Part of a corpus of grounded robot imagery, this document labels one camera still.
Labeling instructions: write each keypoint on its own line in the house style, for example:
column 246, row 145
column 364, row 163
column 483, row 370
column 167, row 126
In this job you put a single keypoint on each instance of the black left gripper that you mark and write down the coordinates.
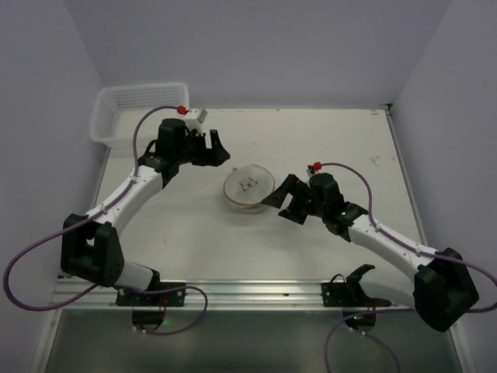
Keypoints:
column 206, row 148

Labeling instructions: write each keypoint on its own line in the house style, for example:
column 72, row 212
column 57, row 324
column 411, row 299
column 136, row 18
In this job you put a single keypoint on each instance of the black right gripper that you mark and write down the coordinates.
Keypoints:
column 297, row 200

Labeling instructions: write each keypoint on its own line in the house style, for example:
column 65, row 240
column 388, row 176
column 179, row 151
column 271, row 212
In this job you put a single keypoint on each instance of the white mesh laundry bag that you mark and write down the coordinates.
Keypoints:
column 247, row 186

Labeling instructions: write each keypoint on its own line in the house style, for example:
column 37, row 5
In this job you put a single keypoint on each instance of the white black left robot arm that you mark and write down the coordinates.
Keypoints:
column 91, row 248

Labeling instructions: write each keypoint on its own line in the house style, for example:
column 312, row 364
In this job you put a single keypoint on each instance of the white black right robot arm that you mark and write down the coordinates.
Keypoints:
column 436, row 285

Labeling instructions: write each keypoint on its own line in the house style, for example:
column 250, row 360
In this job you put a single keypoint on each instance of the white plastic basket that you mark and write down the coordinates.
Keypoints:
column 118, row 109

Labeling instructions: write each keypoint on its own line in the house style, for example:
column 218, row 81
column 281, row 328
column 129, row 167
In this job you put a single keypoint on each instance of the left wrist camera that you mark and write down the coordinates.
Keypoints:
column 193, row 118

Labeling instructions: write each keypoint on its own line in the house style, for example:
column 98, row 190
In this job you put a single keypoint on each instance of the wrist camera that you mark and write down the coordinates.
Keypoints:
column 193, row 118
column 313, row 169

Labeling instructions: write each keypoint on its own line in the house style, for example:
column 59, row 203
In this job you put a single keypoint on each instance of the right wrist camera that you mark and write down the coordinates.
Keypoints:
column 313, row 169

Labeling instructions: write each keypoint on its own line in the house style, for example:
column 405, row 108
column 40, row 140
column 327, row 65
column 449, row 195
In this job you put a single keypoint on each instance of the aluminium mounting rail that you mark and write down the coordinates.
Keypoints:
column 236, row 295

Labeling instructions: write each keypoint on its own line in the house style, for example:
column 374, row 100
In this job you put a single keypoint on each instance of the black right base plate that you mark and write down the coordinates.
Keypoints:
column 343, row 291

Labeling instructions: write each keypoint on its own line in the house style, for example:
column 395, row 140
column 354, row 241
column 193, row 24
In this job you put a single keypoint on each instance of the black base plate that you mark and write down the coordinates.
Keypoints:
column 174, row 298
column 343, row 291

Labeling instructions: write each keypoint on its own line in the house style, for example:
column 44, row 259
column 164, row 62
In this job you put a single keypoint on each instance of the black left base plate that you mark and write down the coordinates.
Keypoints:
column 174, row 298

